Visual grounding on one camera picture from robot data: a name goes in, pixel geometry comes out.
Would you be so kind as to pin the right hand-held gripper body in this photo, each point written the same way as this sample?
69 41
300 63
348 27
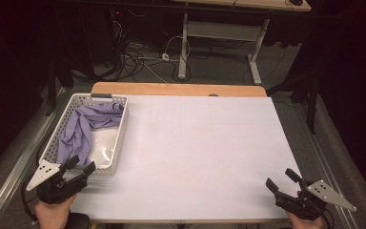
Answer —
301 205

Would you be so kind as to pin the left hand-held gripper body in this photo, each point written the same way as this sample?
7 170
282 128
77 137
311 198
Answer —
55 187

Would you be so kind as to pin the purple cloth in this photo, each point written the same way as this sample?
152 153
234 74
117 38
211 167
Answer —
79 130

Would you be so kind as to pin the white perforated plastic basket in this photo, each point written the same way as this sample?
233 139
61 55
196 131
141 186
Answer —
120 127

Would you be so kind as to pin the person's right hand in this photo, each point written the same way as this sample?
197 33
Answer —
308 224

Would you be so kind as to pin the person's left hand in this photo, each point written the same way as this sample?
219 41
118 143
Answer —
52 216

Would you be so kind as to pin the person's leg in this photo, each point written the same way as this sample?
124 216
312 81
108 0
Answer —
77 221

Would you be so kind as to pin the black metal stand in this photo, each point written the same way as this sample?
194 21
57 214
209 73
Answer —
51 86
311 101

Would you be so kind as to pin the white table cover sheet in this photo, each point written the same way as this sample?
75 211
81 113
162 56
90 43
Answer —
197 152

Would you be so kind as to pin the wooden table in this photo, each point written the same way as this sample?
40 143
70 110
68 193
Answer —
178 89

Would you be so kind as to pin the white power adapter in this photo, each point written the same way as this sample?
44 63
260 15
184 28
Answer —
165 57

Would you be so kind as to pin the white-framed wooden desk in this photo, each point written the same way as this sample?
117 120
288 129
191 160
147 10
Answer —
222 31

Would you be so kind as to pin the black computer mouse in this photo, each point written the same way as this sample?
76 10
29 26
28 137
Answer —
296 2

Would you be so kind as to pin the aluminium rail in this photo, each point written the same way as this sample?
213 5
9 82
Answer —
19 165
324 165

